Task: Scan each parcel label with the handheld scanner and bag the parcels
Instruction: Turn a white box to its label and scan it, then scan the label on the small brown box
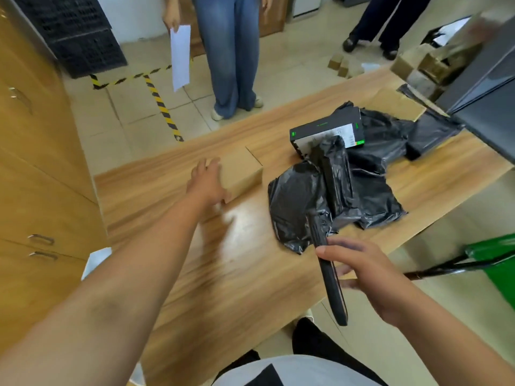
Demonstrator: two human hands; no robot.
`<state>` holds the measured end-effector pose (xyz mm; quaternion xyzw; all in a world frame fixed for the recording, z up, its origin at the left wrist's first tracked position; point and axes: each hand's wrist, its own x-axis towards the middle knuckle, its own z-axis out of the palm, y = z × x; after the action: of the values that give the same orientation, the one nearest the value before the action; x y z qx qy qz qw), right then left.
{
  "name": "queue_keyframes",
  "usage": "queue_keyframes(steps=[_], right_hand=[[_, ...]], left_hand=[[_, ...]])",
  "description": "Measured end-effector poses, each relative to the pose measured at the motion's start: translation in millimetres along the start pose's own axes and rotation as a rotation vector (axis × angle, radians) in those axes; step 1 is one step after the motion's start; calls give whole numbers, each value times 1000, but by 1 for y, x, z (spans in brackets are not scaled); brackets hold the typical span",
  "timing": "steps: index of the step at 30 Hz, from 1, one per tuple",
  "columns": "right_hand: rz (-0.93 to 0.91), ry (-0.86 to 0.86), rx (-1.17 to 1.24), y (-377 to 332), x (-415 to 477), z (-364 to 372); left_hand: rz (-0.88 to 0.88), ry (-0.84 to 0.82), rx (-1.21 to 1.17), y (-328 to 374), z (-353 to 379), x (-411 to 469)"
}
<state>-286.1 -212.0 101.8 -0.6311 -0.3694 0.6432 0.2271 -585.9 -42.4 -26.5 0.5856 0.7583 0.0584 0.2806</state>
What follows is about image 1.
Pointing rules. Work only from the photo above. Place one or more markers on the person's left hand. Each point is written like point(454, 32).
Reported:
point(207, 184)

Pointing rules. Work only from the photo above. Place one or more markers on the person's right hand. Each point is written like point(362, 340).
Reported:
point(378, 281)

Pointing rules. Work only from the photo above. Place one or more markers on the plain cardboard box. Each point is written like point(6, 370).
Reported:
point(241, 168)

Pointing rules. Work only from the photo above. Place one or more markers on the black handheld scanner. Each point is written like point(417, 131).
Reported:
point(334, 293)

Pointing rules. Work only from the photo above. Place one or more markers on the pile of black poly bags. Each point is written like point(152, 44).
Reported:
point(297, 205)

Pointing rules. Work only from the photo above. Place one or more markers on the black box green marks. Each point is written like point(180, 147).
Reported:
point(322, 126)

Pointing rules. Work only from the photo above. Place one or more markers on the white woven sack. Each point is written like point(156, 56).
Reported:
point(94, 261)

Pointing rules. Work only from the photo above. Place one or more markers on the cardboard box red tape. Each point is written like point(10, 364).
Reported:
point(394, 104)

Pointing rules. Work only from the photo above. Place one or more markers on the person's left forearm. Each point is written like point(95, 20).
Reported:
point(100, 309)

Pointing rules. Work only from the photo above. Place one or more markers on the person's right forearm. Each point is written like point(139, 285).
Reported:
point(454, 349)

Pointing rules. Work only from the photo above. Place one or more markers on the person's white slipper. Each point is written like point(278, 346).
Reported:
point(307, 315)

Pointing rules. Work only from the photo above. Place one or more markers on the person's black trousers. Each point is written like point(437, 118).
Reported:
point(318, 341)

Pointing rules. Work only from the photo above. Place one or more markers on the person's white black shirt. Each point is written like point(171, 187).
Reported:
point(314, 373)

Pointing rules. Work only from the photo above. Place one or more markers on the long yellow black hazard tape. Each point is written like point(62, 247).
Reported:
point(163, 108)

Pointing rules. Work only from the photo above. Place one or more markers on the white paper sheet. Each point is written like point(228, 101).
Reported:
point(180, 56)

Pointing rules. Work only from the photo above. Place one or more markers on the yellow wooden cabinet unit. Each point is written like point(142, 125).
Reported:
point(36, 176)

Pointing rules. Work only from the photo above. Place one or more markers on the plain wooden cabinet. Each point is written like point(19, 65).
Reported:
point(273, 16)

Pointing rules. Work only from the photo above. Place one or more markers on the black plastic crate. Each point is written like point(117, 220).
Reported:
point(76, 36)

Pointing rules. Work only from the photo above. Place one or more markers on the white cabinet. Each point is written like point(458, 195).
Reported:
point(305, 5)

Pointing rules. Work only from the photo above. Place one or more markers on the open cardboard carton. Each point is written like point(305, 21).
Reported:
point(438, 64)

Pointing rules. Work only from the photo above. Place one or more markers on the black white flat item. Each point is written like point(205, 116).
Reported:
point(450, 32)

